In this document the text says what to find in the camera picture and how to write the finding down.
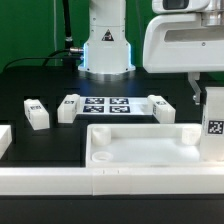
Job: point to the white desk top panel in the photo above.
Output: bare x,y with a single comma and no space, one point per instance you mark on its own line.
145,145

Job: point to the white marker tag plate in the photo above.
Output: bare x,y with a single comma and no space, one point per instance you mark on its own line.
114,106

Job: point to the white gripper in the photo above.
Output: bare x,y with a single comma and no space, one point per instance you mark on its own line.
177,43

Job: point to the white front barrier rail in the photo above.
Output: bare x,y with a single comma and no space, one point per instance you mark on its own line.
111,181

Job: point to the white left barrier block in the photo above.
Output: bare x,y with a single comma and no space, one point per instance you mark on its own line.
5,138

